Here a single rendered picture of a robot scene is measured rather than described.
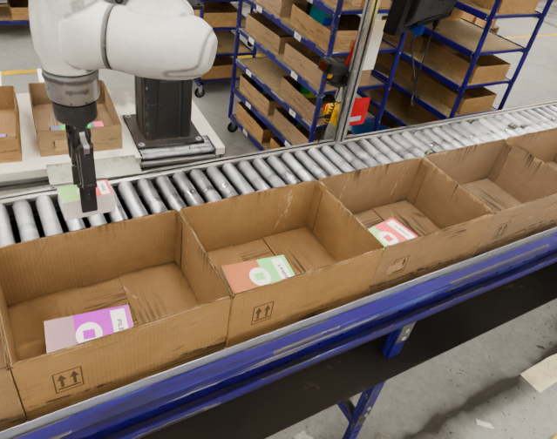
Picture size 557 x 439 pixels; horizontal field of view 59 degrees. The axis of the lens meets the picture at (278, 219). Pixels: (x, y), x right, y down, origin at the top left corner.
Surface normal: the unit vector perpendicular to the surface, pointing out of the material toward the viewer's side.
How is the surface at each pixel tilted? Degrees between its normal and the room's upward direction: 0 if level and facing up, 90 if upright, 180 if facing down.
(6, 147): 90
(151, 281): 1
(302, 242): 0
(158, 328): 90
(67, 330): 0
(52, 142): 91
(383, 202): 89
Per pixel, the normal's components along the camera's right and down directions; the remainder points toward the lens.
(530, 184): -0.86, 0.20
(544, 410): 0.14, -0.77
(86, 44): 0.01, 0.59
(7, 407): 0.50, 0.61
